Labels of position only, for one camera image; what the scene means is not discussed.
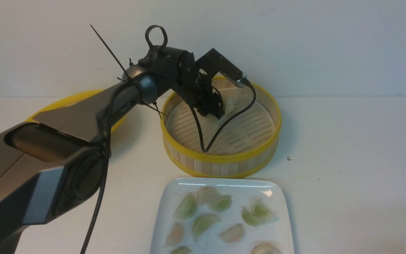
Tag green dumpling plate centre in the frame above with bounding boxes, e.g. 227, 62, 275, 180
192, 214, 221, 243

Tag green dumpling plate right lower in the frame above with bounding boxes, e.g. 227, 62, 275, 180
241, 207, 266, 227

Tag pink dumpling plate centre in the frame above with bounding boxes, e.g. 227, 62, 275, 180
218, 223, 245, 244

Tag woven bamboo steamer lid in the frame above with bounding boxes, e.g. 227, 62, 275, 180
26, 88, 114, 141

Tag bamboo steamer basket yellow rim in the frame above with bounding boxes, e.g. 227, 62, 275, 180
160, 83, 282, 178

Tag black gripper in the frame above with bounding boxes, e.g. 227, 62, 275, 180
137, 46, 224, 120

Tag pale dumpling plate bottom right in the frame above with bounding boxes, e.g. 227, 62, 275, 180
250, 243, 282, 254

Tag white square plate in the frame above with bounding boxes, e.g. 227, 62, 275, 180
149, 177, 295, 254

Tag green dumpling plate bottom left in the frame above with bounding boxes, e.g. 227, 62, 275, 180
170, 246, 192, 254

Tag pink dumpling plate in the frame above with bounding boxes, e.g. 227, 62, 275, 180
196, 186, 221, 206
218, 223, 245, 244

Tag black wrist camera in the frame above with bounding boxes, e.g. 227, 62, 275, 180
195, 48, 250, 88

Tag green dumpling plate top middle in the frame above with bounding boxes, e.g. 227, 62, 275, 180
207, 195, 232, 213

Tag pink dumpling plate top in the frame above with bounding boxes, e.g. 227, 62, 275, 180
196, 186, 221, 206

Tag green dumpling plate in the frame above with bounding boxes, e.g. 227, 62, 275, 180
241, 207, 266, 227
170, 246, 192, 254
207, 195, 232, 213
192, 214, 221, 243
252, 199, 276, 222
173, 193, 198, 221

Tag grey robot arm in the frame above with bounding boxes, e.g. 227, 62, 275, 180
0, 46, 225, 254

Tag green dumpling plate right upper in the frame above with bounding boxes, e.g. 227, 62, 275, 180
252, 199, 276, 222

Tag long black zip tie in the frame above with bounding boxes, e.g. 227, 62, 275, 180
90, 24, 131, 80

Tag pink dumpling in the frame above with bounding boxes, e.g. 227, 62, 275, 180
163, 222, 185, 248

